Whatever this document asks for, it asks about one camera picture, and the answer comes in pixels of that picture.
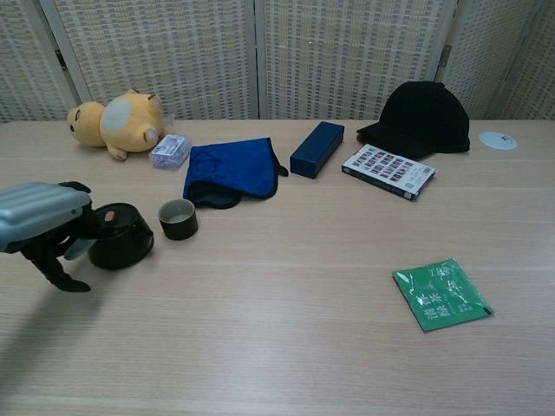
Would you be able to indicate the dark green tea cup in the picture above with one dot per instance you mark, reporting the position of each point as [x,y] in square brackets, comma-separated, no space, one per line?
[180,227]

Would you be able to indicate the small clear purple box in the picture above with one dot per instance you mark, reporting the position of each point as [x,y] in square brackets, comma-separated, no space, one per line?
[170,152]

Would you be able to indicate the black fabric eye mask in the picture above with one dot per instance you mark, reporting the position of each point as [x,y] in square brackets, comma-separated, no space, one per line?
[214,199]

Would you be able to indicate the printed flat card box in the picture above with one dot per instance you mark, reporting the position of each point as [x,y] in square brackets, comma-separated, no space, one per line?
[388,171]

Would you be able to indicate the dark blue rectangular box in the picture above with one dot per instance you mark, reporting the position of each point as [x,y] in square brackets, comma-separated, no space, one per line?
[316,151]

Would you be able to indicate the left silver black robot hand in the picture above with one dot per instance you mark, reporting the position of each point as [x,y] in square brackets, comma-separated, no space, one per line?
[34,212]

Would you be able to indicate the white round disc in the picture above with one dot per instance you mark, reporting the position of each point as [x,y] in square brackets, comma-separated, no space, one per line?
[498,141]

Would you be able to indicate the yellow plush toy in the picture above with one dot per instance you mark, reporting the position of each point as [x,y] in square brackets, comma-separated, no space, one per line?
[126,123]

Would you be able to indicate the black baseball cap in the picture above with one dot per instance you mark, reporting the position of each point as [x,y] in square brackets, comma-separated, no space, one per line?
[420,117]

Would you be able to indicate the woven folding screen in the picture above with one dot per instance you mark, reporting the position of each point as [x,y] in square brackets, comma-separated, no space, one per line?
[173,56]

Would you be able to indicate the blue cloth pouch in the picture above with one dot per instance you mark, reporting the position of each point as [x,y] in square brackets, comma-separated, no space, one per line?
[234,167]

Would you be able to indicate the black teapot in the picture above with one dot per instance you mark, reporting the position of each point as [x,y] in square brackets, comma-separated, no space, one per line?
[126,247]

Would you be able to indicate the green tea packet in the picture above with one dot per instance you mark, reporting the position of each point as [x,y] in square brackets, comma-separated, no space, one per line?
[442,297]

